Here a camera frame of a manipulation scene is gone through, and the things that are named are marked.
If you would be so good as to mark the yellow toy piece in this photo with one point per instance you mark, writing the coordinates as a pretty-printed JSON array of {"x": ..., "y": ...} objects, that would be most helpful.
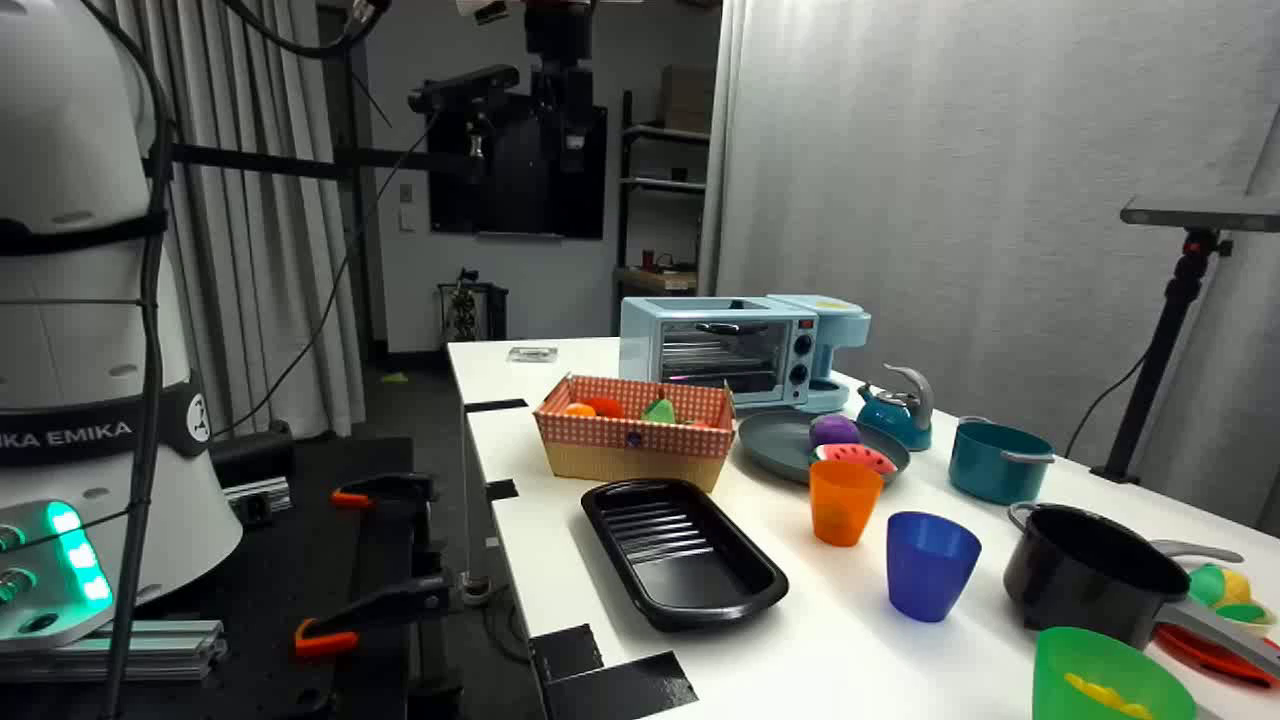
[{"x": 1236, "y": 585}]

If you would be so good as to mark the grey plate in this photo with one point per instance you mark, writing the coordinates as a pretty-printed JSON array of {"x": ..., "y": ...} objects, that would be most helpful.
[{"x": 783, "y": 448}]

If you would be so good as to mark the white curtain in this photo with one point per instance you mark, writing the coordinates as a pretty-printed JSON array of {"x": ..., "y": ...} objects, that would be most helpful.
[{"x": 962, "y": 202}]

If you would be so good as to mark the green plastic bowl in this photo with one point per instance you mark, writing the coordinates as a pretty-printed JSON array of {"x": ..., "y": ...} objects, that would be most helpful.
[{"x": 1086, "y": 674}]

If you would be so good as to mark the black monitor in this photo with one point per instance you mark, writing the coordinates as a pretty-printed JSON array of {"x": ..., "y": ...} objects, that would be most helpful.
[{"x": 493, "y": 180}]

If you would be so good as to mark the orange plastic cup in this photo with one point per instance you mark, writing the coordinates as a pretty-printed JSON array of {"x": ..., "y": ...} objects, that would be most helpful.
[{"x": 841, "y": 504}]

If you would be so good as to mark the small black tape square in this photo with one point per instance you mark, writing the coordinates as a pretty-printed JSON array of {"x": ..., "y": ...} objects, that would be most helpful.
[{"x": 502, "y": 488}]

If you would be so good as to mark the yellow toy food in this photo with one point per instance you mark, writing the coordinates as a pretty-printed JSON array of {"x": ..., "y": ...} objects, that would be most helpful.
[{"x": 1106, "y": 698}]

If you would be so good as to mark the cardboard box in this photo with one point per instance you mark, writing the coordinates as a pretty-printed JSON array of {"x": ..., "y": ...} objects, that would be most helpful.
[{"x": 686, "y": 100}]

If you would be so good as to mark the black camera on tripod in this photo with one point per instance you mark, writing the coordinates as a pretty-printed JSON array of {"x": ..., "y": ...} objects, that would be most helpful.
[{"x": 1172, "y": 305}]

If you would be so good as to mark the toy watermelon slice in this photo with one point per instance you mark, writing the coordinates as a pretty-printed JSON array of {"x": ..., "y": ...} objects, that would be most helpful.
[{"x": 860, "y": 457}]

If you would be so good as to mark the black frame bar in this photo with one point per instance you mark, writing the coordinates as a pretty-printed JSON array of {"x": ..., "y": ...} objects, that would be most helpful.
[{"x": 264, "y": 160}]

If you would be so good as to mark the thin black tape strip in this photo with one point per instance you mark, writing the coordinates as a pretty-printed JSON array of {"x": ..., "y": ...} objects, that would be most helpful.
[{"x": 496, "y": 407}]

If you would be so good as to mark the grey utensil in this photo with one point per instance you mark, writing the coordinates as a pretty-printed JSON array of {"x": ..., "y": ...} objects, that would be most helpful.
[{"x": 1226, "y": 637}]

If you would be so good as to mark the black pot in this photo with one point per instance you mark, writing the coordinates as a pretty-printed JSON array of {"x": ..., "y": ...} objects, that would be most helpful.
[{"x": 1082, "y": 580}]

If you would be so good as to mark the black camera on stand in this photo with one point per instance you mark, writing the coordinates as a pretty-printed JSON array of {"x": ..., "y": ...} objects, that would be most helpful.
[{"x": 466, "y": 85}]

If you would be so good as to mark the black rectangular tray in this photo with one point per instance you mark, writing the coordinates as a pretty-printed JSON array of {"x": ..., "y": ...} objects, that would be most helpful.
[{"x": 682, "y": 555}]

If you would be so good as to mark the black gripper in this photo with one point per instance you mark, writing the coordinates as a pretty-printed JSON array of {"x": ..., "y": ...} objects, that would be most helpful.
[{"x": 561, "y": 29}]

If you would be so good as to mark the red toy vegetable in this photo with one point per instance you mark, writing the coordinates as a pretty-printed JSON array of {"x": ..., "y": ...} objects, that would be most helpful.
[{"x": 607, "y": 400}]

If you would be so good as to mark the small orange toy piece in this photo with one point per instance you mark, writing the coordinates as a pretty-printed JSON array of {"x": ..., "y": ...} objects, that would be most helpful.
[{"x": 693, "y": 421}]

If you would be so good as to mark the green toy piece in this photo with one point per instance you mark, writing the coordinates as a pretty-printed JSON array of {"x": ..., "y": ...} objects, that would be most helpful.
[{"x": 1206, "y": 585}]

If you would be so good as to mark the green toy pear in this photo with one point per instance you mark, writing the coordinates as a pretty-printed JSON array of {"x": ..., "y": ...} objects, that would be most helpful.
[{"x": 660, "y": 415}]

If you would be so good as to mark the red plate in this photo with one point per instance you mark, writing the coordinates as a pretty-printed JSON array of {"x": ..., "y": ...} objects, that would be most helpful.
[{"x": 1206, "y": 659}]

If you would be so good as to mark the teal pot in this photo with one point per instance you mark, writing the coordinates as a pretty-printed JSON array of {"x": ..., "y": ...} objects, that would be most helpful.
[{"x": 993, "y": 465}]

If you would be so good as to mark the red checked basket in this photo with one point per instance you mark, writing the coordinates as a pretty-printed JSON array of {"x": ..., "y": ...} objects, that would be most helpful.
[{"x": 627, "y": 446}]

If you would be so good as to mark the blue plastic cup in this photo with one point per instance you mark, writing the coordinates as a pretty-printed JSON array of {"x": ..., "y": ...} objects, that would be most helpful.
[{"x": 930, "y": 575}]

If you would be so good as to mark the black floor equipment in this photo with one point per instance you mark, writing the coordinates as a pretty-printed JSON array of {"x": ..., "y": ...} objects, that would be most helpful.
[{"x": 471, "y": 309}]

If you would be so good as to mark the small clear item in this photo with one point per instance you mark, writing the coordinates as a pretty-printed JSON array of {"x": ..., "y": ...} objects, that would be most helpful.
[{"x": 534, "y": 353}]

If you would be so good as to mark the light blue toy oven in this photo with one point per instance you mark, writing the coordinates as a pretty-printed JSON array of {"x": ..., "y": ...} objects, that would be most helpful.
[{"x": 715, "y": 350}]

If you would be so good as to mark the black workbench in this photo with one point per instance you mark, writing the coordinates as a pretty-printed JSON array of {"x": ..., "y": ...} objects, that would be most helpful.
[{"x": 335, "y": 545}]

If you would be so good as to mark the purple toy fruit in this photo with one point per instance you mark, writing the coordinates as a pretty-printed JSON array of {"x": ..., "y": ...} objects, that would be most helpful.
[{"x": 839, "y": 429}]

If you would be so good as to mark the orange toy fruit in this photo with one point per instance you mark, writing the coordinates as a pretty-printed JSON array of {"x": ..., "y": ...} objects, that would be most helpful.
[{"x": 576, "y": 409}]

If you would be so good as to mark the large black tape patch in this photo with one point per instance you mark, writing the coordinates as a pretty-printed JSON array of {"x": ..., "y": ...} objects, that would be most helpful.
[{"x": 615, "y": 684}]

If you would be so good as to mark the aluminium rail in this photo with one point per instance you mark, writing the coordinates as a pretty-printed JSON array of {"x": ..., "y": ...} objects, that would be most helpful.
[{"x": 144, "y": 650}]

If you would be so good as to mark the teal toy kettle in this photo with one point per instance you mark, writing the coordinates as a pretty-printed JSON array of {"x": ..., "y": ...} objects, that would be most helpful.
[{"x": 888, "y": 427}]

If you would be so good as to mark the grey curtain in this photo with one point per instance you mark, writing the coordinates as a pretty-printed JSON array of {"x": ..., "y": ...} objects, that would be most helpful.
[{"x": 264, "y": 294}]

